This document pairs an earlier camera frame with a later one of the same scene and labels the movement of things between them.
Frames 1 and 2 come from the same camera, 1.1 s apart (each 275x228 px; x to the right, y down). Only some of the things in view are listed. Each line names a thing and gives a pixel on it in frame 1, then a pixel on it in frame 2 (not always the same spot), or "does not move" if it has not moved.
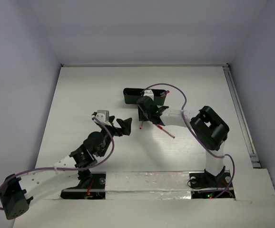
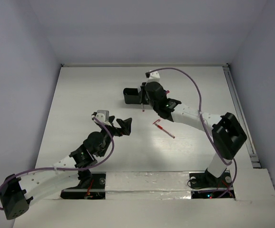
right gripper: (142, 116) → (143, 91)
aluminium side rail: (237, 103) does not move
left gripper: (115, 126) does not move
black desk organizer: (131, 95) does not move
